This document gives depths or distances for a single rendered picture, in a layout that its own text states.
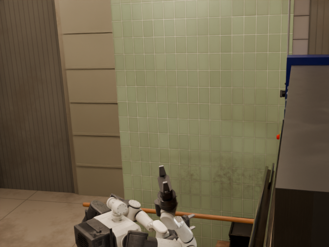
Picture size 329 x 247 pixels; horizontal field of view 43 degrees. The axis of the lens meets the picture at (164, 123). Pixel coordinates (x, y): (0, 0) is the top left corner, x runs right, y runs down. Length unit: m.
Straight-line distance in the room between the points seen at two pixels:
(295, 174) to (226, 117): 2.82
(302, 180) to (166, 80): 2.96
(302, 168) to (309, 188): 0.11
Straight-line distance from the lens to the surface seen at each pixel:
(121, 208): 2.21
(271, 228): 1.50
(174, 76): 3.78
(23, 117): 6.17
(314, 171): 0.98
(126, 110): 4.00
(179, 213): 2.74
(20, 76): 6.05
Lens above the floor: 2.46
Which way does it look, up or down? 15 degrees down
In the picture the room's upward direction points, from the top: 2 degrees counter-clockwise
